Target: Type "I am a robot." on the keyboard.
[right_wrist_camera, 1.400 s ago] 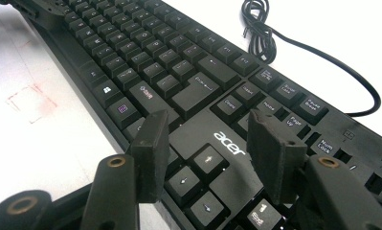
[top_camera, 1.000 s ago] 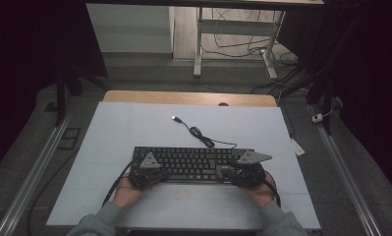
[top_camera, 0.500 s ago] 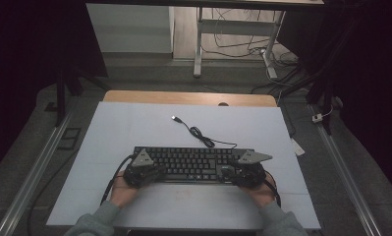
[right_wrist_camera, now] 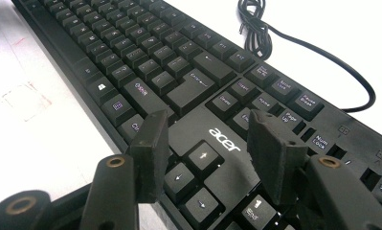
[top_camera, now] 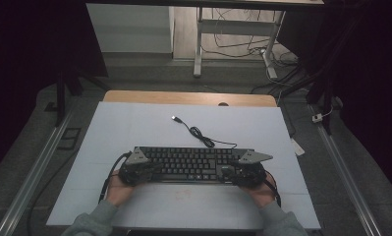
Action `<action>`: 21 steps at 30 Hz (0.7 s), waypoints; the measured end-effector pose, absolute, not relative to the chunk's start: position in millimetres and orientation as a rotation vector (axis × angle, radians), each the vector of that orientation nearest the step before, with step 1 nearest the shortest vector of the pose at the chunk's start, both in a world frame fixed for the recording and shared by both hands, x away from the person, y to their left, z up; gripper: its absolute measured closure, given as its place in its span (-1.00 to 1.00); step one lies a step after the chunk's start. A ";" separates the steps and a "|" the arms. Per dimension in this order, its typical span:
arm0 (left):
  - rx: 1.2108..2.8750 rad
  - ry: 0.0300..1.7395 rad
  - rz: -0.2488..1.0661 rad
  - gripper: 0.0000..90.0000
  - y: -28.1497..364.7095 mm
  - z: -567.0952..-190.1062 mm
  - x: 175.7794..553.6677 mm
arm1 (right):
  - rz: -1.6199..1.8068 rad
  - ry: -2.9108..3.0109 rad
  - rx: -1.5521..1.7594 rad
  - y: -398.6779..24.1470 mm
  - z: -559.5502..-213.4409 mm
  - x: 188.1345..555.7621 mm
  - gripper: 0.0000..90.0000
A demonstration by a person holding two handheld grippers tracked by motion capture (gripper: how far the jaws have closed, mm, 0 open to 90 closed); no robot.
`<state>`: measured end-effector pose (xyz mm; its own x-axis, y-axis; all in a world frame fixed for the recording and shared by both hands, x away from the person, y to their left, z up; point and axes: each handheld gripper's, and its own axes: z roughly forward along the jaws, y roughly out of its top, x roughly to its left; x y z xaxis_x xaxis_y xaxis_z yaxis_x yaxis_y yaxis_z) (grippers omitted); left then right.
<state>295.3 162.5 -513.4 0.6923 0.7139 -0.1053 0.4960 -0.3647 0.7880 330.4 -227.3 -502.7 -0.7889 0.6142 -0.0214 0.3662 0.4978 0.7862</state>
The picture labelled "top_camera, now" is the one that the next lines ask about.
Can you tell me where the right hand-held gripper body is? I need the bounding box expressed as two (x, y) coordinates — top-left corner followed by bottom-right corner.
(234, 149), (274, 190)

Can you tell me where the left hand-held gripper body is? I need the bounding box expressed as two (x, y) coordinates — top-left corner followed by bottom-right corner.
(118, 147), (152, 188)

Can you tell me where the black computer keyboard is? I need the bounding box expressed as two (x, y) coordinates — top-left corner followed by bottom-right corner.
(133, 146), (255, 185)

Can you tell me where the person's right hand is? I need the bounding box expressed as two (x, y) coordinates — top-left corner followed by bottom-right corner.
(241, 173), (276, 209)

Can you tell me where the person's left hand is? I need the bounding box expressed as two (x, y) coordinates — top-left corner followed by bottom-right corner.
(105, 170), (136, 208)

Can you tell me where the white foam board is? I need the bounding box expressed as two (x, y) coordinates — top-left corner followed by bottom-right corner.
(45, 101), (321, 230)

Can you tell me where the white paper tag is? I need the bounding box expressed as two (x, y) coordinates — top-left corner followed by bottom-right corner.
(290, 138), (306, 156)

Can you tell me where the black metal stand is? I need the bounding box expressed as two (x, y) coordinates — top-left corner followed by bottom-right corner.
(44, 65), (111, 127)
(281, 16), (364, 136)

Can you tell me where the white cabinet panel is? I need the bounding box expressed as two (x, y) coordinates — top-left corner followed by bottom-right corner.
(85, 3), (175, 54)

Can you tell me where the dark curtain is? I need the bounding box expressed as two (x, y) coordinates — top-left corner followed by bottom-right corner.
(0, 0), (108, 178)
(278, 0), (392, 198)

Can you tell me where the left hand-held gripper cable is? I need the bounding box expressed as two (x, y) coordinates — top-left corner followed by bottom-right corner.
(98, 150), (133, 204)

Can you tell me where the hand-held gripper cable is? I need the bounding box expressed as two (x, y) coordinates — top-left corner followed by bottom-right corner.
(98, 150), (133, 204)
(263, 178), (282, 208)

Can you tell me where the right hand-held gripper cable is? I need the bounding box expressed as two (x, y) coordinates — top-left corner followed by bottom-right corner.
(263, 178), (282, 208)

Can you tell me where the black keyboard cable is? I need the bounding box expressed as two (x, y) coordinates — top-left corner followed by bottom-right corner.
(171, 115), (239, 149)

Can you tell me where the black floor cable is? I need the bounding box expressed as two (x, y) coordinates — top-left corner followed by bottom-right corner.
(27, 156), (74, 236)
(276, 94), (298, 138)

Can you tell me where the black floor frame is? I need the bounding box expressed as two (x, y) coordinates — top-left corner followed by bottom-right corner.
(57, 127), (83, 151)

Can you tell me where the aluminium floor rail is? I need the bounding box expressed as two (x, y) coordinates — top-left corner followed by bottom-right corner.
(0, 107), (75, 236)
(309, 104), (383, 236)

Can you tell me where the tangle of floor cables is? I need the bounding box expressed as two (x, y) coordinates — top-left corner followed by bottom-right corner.
(201, 8), (300, 67)

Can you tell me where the white desk frame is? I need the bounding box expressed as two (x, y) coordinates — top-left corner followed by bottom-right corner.
(193, 6), (287, 80)

